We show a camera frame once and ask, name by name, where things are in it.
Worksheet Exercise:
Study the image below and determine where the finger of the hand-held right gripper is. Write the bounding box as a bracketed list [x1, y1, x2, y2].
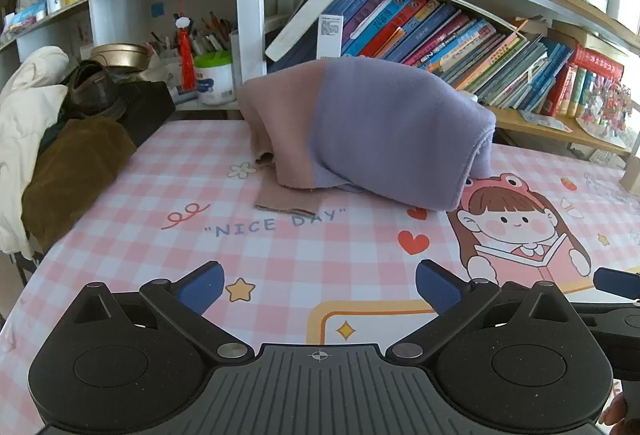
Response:
[594, 267, 640, 299]
[570, 299, 640, 339]

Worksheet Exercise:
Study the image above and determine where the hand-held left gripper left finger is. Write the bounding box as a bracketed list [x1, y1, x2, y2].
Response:
[65, 260, 256, 363]

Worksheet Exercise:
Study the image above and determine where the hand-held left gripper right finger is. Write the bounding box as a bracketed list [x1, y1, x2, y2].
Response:
[384, 259, 582, 362]

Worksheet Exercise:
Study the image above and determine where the purple and pink sweater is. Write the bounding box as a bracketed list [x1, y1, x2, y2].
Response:
[237, 56, 497, 216]

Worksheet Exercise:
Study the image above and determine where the person's right hand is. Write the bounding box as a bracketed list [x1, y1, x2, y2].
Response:
[598, 394, 630, 427]

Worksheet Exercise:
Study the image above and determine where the pink checkered printed table mat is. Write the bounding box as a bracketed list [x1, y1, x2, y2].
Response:
[0, 118, 640, 435]

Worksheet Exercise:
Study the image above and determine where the colourful candy decoration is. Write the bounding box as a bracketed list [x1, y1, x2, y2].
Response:
[580, 75, 635, 138]

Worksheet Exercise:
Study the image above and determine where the light blue packet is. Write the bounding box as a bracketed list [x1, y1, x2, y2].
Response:
[519, 109, 574, 134]

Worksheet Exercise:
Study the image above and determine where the black box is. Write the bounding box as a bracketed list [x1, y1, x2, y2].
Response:
[121, 80, 177, 149]

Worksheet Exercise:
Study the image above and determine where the white tub with green lid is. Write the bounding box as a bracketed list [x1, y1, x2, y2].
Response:
[193, 51, 236, 107]

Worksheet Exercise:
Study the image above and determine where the thick red dictionary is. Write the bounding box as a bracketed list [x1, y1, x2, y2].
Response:
[571, 45, 626, 82]

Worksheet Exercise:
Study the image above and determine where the brown leather shoe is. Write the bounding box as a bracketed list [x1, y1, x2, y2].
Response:
[64, 60, 127, 122]

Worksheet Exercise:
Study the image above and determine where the red tassel charm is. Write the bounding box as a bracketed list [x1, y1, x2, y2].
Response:
[174, 14, 199, 92]

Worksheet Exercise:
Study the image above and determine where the row of colourful books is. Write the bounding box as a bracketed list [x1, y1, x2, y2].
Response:
[267, 0, 626, 118]

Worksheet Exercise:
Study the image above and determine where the gold round tin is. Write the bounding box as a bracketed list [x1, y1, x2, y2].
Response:
[90, 44, 149, 72]

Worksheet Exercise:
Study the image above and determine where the white padded jacket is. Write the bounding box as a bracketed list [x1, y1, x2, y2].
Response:
[0, 46, 70, 258]

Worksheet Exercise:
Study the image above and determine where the bunch of pens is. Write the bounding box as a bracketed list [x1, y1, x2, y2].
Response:
[150, 11, 237, 57]

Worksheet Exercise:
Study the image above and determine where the white orange toothpaste box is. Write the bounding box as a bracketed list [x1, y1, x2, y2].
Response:
[316, 14, 345, 61]

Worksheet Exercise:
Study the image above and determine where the white bookshelf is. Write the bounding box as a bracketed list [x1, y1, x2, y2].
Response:
[0, 0, 640, 161]

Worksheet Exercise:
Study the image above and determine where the thick white book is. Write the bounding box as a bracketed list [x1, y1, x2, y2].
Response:
[265, 0, 347, 63]

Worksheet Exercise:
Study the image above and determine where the brown corduroy cloth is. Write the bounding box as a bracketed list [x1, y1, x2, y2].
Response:
[21, 116, 139, 255]

